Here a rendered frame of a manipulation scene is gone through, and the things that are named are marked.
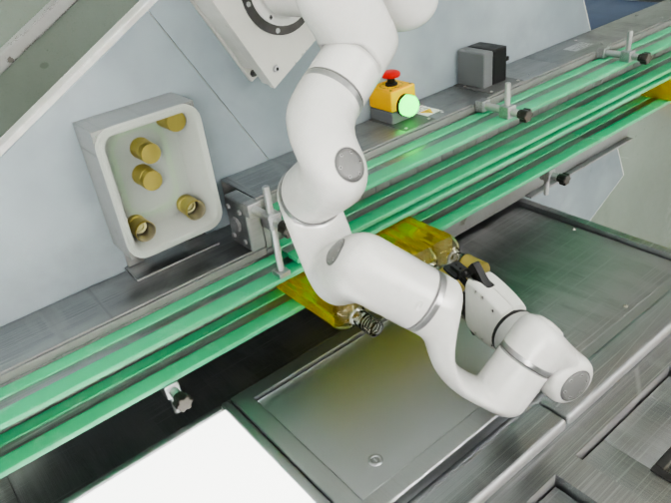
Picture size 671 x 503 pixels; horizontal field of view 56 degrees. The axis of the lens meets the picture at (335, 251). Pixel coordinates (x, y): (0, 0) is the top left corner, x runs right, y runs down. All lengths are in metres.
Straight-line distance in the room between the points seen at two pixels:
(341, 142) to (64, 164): 0.51
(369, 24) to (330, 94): 0.10
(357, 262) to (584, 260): 0.82
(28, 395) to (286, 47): 0.68
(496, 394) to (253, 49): 0.66
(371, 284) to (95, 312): 0.52
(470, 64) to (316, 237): 0.80
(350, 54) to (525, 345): 0.42
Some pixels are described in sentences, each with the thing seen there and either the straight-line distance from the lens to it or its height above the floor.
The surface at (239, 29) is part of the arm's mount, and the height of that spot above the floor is 0.83.
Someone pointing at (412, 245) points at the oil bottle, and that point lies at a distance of 1.16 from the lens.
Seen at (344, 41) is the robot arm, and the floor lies 1.14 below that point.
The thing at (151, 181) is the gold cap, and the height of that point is 0.81.
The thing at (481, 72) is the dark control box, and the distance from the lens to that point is 1.52.
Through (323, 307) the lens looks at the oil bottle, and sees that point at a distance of 1.07.
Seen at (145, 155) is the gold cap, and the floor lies 0.81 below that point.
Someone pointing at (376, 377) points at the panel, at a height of 1.12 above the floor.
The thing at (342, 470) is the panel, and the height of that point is 1.23.
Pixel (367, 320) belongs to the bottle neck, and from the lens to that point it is 1.01.
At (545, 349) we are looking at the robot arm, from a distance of 0.85.
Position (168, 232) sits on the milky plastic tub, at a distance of 1.12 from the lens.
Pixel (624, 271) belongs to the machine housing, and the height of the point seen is 1.23.
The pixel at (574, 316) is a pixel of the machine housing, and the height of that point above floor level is 1.24.
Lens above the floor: 1.76
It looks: 44 degrees down
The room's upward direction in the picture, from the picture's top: 119 degrees clockwise
